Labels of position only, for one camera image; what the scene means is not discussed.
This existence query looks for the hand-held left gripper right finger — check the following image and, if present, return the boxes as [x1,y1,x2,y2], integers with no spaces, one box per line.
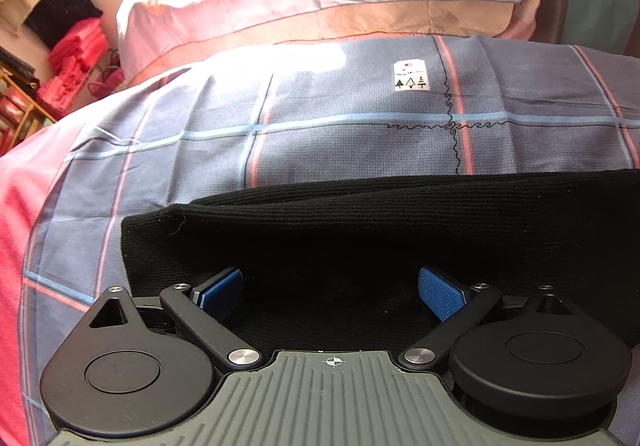
[398,266,581,371]

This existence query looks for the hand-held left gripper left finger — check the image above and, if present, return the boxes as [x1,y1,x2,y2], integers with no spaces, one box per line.
[88,267,263,371]

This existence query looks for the black knit pants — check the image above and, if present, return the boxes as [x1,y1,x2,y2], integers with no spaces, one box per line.
[120,169,640,358]

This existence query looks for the plaid purple bed sheet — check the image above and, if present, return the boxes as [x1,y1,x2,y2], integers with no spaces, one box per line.
[0,33,640,446]

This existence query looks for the pink bag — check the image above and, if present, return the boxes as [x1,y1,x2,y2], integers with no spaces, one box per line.
[87,63,127,98]

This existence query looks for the wooden shelf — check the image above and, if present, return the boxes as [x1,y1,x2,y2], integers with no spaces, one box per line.
[0,46,57,158]

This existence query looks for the stack of red folded cloths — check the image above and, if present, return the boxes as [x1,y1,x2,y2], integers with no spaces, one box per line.
[36,17,109,121]

